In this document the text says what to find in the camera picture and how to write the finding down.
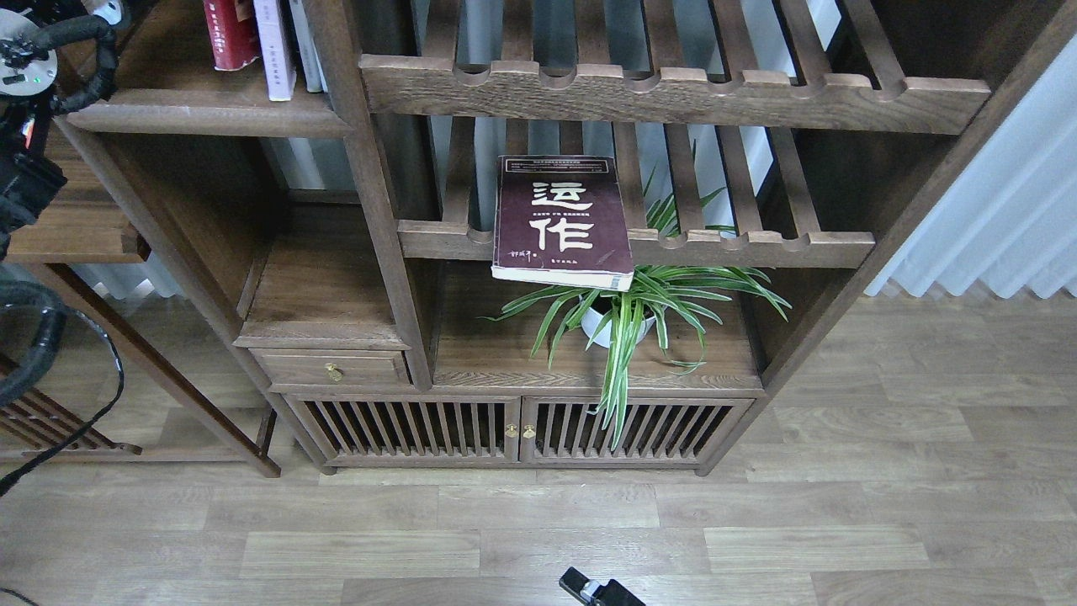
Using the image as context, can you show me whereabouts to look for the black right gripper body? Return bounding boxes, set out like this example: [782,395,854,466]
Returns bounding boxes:
[602,579,645,606]

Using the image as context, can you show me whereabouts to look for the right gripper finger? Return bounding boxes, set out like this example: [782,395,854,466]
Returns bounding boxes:
[559,566,604,605]

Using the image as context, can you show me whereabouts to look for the dark maroon book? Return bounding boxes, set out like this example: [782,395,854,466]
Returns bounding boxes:
[491,155,635,292]

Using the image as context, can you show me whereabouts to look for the white lilac book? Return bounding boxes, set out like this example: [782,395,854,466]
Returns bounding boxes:
[253,0,296,101]

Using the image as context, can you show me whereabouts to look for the red book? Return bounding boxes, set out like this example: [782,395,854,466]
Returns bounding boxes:
[202,1,261,72]

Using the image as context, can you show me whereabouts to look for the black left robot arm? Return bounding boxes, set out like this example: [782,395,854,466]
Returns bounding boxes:
[3,1,118,258]

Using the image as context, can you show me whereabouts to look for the white plant pot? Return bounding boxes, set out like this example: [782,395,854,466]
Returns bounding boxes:
[581,298,656,348]

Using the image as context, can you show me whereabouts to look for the green spider plant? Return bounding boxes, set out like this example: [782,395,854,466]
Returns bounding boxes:
[486,143,792,451]

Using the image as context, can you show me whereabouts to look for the brass drawer knob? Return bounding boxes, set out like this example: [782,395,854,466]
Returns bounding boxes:
[324,362,345,383]

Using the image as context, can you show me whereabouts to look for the dark wooden bookshelf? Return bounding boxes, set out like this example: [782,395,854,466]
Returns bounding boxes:
[61,1,1074,475]

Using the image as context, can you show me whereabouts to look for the white curtain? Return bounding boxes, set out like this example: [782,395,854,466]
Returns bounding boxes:
[866,40,1076,298]

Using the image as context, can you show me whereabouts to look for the white upright book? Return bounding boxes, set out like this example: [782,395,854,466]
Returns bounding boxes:
[289,0,326,93]

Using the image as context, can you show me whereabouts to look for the wooden side rack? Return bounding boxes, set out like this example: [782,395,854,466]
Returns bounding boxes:
[0,126,152,464]

